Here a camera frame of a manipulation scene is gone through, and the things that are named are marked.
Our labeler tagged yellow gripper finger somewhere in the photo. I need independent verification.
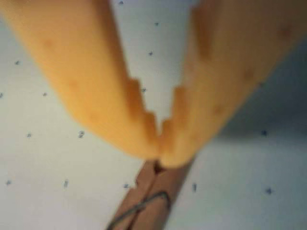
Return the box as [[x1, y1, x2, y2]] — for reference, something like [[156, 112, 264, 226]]
[[0, 0, 161, 159], [159, 0, 307, 169]]

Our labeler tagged wooden clothespin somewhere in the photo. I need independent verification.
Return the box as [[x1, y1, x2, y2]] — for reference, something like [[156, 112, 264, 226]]
[[105, 157, 197, 230]]

